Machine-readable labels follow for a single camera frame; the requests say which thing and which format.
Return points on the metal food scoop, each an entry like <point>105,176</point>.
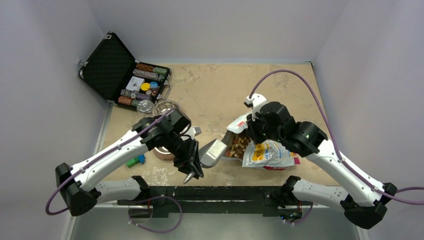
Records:
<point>209,155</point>

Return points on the pet food bag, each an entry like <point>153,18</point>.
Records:
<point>269,155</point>

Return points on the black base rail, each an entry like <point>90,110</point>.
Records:
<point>268,201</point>

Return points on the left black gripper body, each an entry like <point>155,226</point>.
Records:
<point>185,154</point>

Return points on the clear water bottle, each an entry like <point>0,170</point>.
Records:
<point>145,107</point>

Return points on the black poker chip case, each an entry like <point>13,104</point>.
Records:
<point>114,73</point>

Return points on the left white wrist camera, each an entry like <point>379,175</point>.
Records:
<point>192,132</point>

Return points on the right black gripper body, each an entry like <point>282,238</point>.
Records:
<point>259,131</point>

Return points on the green blue toy block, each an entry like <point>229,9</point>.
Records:
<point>135,161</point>

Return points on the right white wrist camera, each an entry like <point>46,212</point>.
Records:
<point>255,103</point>

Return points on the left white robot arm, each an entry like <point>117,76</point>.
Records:
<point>82,185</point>

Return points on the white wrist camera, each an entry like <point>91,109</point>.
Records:
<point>192,132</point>
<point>255,103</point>

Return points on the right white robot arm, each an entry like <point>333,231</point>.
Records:
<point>357,197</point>

